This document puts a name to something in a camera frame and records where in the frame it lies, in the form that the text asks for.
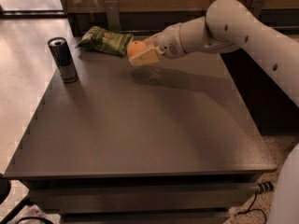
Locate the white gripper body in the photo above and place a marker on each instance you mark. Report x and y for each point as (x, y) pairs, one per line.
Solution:
(169, 41)

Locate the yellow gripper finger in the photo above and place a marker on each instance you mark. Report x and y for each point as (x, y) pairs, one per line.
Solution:
(152, 40)
(147, 56)

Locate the orange fruit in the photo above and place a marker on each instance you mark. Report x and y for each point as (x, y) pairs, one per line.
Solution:
(135, 47)

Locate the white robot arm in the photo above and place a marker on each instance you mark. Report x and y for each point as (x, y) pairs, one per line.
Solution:
(227, 26)

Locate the green jalapeno chip bag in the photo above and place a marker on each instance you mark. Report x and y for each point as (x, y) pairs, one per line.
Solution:
(103, 40)

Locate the grey drawer cabinet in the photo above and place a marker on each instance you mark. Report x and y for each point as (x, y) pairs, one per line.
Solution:
(171, 143)

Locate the black silver drink can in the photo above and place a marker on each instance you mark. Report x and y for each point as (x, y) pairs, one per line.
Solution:
(62, 56)

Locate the left metal bracket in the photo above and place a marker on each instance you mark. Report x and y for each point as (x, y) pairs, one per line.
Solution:
(113, 16)

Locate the metal bracket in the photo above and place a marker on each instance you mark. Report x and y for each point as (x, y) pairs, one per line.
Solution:
(256, 7)
(113, 16)

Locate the right metal bracket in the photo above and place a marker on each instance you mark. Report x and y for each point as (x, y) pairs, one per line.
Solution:
(256, 7)

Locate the striped cable plug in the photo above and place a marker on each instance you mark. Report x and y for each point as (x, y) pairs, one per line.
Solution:
(264, 187)

